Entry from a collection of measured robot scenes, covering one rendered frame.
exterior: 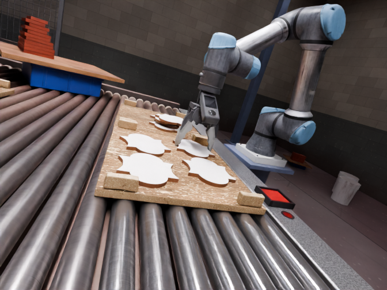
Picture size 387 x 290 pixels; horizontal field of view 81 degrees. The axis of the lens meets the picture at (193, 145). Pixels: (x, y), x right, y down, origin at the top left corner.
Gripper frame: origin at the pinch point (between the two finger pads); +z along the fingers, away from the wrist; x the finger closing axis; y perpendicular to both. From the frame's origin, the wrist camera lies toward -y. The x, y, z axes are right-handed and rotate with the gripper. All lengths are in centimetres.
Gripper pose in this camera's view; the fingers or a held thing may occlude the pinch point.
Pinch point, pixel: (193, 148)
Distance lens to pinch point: 74.1
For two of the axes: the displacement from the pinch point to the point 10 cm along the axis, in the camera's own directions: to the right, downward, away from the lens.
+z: -2.8, 9.2, 2.7
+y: -2.4, -3.3, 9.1
